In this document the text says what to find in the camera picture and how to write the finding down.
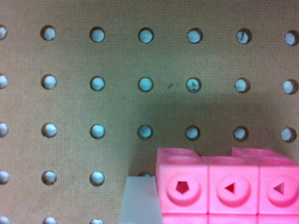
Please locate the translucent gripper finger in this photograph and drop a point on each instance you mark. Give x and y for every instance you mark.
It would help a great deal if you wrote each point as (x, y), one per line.
(140, 204)

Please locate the pink interlocking cube block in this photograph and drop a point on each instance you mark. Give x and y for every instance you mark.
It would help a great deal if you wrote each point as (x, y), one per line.
(251, 186)

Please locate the brown pegboard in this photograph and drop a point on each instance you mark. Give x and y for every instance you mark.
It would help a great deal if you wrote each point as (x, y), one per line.
(95, 87)

